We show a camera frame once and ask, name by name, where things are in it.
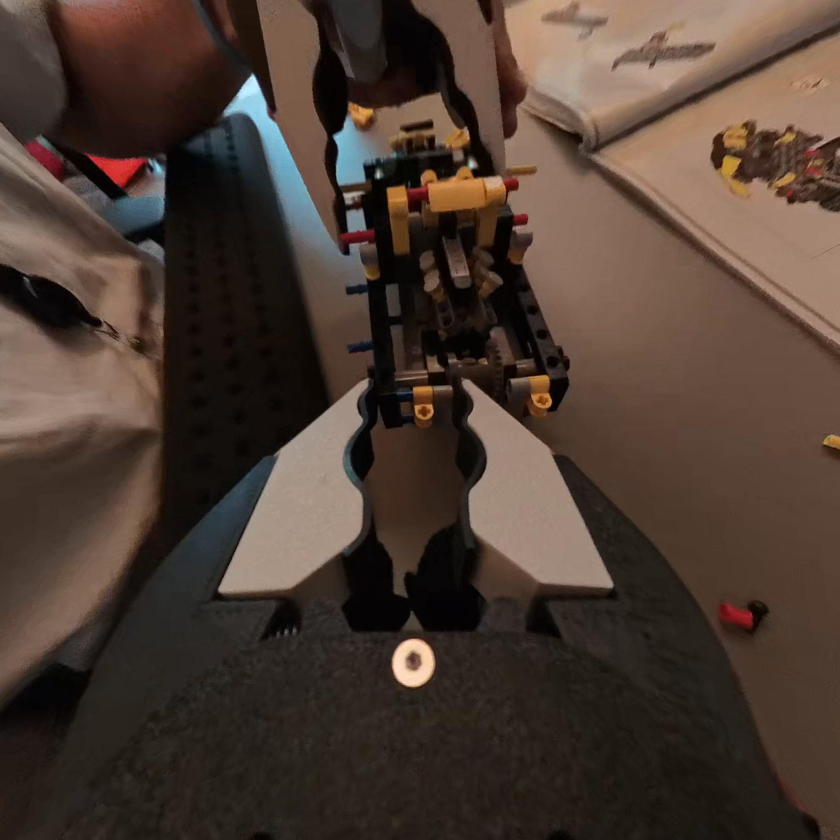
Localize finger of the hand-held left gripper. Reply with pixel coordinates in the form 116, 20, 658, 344
255, 0, 347, 257
425, 0, 509, 176

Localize dark wrist bracelet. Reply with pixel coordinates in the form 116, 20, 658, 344
190, 0, 253, 73

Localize black lanyard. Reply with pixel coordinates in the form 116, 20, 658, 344
0, 262, 107, 330

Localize open instruction booklet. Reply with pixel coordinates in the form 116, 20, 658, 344
505, 0, 840, 357

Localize partly built lego car chassis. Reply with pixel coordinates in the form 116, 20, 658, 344
336, 118, 572, 432

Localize red floor box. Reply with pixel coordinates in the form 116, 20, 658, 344
26, 140, 150, 186

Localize black mat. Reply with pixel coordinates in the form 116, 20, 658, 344
163, 113, 330, 529

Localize scattered lego pins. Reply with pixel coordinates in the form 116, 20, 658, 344
717, 432, 840, 635

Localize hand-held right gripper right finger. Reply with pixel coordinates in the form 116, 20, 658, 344
459, 381, 614, 599

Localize person's left hand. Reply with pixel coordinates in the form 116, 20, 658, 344
348, 0, 530, 140

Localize person's left forearm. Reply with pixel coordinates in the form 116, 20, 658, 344
51, 0, 258, 160

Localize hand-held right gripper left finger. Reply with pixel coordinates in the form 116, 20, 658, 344
218, 379, 378, 599

